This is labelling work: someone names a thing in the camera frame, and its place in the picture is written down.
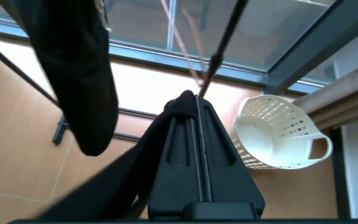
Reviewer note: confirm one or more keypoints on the black garment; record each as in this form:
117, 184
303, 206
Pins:
79, 77
129, 174

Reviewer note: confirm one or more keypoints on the window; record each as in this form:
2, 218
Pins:
322, 40

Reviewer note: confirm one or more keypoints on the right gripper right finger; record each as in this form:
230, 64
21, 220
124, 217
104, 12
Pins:
232, 180

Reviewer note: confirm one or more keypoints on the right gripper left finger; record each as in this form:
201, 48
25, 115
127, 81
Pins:
172, 180

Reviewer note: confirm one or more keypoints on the beige curtain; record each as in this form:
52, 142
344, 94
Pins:
353, 93

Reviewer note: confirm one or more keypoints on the black clothes rack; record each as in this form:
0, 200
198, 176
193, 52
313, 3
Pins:
225, 40

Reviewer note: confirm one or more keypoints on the white laundry basket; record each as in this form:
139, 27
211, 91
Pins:
275, 137

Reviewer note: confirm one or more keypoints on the pink clothes hanger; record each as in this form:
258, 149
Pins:
181, 46

